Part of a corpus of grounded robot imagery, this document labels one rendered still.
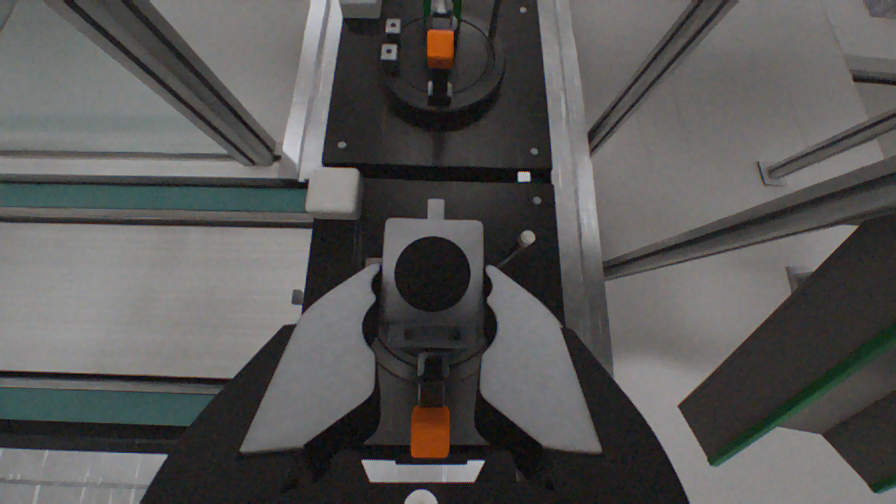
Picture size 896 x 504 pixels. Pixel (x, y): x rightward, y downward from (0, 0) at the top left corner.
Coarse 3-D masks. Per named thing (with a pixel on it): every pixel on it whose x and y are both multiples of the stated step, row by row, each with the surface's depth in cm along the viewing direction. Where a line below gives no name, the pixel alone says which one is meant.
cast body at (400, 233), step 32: (416, 224) 12; (448, 224) 12; (480, 224) 12; (384, 256) 12; (416, 256) 11; (448, 256) 11; (480, 256) 12; (384, 288) 12; (416, 288) 11; (448, 288) 11; (480, 288) 12; (384, 320) 11; (416, 320) 11; (448, 320) 11; (480, 320) 11
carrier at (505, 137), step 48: (384, 0) 34; (432, 0) 25; (480, 0) 35; (528, 0) 35; (384, 48) 28; (480, 48) 30; (528, 48) 33; (336, 96) 31; (384, 96) 31; (432, 96) 28; (480, 96) 29; (528, 96) 31; (336, 144) 29; (384, 144) 29; (432, 144) 30; (480, 144) 30; (528, 144) 30
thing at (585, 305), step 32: (320, 0) 35; (544, 0) 36; (320, 32) 34; (544, 32) 35; (320, 64) 34; (544, 64) 34; (576, 64) 34; (320, 96) 32; (576, 96) 33; (288, 128) 31; (320, 128) 31; (576, 128) 32; (288, 160) 30; (320, 160) 30; (576, 160) 31; (576, 192) 30; (576, 224) 30; (576, 256) 29; (576, 288) 28; (576, 320) 27; (608, 320) 27; (608, 352) 26
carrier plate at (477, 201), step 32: (384, 192) 28; (416, 192) 28; (448, 192) 28; (480, 192) 29; (512, 192) 29; (544, 192) 29; (320, 224) 27; (352, 224) 27; (384, 224) 27; (512, 224) 28; (544, 224) 28; (320, 256) 26; (352, 256) 27; (544, 256) 27; (320, 288) 26; (544, 288) 26; (384, 384) 24; (416, 384) 24; (384, 416) 24
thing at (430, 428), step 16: (432, 368) 20; (432, 384) 15; (432, 400) 15; (416, 416) 15; (432, 416) 15; (448, 416) 15; (416, 432) 14; (432, 432) 14; (448, 432) 14; (416, 448) 14; (432, 448) 14; (448, 448) 14
